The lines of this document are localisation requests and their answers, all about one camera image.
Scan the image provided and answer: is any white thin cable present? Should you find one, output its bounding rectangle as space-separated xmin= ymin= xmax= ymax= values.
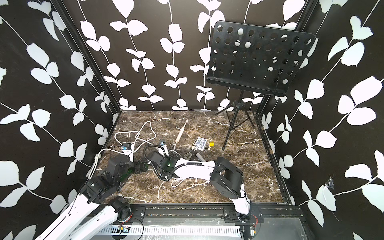
xmin=156 ymin=176 xmax=199 ymax=200

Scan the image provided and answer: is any white charging cable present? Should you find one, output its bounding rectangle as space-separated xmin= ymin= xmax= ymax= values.
xmin=182 ymin=140 xmax=208 ymax=161

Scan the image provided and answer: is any pink electric toothbrush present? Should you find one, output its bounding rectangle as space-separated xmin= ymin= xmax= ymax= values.
xmin=175 ymin=120 xmax=189 ymax=144

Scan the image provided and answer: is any white electric toothbrush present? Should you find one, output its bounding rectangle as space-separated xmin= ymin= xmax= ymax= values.
xmin=196 ymin=153 xmax=206 ymax=162

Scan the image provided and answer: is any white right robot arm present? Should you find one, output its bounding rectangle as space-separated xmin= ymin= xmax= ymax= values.
xmin=143 ymin=150 xmax=252 ymax=216

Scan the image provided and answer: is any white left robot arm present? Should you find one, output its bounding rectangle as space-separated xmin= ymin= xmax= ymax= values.
xmin=37 ymin=161 xmax=148 ymax=240

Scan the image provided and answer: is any blue playing card box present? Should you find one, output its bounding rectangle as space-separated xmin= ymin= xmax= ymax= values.
xmin=194 ymin=137 xmax=207 ymax=151

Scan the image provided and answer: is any black music stand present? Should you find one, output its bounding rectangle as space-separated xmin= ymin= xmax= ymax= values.
xmin=206 ymin=21 xmax=316 ymax=134

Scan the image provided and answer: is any white power strip cord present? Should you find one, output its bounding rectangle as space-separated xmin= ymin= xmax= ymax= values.
xmin=86 ymin=119 xmax=158 ymax=178

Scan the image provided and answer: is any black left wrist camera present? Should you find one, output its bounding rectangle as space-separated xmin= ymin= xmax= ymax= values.
xmin=106 ymin=155 xmax=135 ymax=182

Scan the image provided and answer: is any black front rail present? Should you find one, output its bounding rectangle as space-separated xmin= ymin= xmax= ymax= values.
xmin=130 ymin=203 xmax=306 ymax=223

